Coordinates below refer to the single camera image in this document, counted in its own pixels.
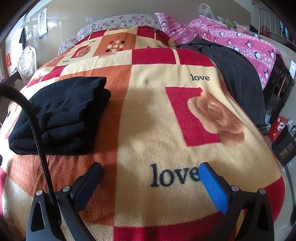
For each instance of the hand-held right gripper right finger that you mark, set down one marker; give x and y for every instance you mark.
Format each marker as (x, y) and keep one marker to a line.
(213, 186)

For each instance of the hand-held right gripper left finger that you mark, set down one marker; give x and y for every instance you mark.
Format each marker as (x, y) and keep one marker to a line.
(89, 183)

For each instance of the black knit sweater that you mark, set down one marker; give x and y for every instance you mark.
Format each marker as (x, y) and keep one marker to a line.
(64, 111)

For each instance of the black box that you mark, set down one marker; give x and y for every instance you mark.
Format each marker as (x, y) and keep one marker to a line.
(284, 146)

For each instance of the red bag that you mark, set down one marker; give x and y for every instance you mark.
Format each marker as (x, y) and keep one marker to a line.
(277, 129)

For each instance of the checked printed blanket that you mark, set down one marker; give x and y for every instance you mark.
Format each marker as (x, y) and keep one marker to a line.
(150, 111)

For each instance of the dark grey garment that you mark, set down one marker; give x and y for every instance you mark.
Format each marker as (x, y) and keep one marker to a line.
(238, 74)

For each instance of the white ornate chair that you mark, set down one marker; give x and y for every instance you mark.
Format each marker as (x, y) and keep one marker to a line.
(26, 62)

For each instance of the pink penguin print quilt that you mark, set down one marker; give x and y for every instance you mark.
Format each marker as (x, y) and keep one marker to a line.
(245, 46)

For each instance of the dark hanging cloth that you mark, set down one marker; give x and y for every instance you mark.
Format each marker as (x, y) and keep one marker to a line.
(22, 36)

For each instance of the grey floral bedding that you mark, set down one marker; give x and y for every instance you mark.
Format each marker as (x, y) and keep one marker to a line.
(120, 22)

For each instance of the metal stair railing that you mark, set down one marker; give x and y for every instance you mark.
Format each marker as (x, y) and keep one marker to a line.
(270, 23)

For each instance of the clear plastic bag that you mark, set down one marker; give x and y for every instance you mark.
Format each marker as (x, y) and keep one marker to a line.
(207, 10)

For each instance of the black bed frame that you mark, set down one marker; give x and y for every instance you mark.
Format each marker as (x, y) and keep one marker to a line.
(277, 81)

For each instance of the red wall paper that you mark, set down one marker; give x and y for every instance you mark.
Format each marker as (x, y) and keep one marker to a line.
(8, 59)

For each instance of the wall calendar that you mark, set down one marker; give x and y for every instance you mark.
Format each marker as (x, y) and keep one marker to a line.
(42, 23)

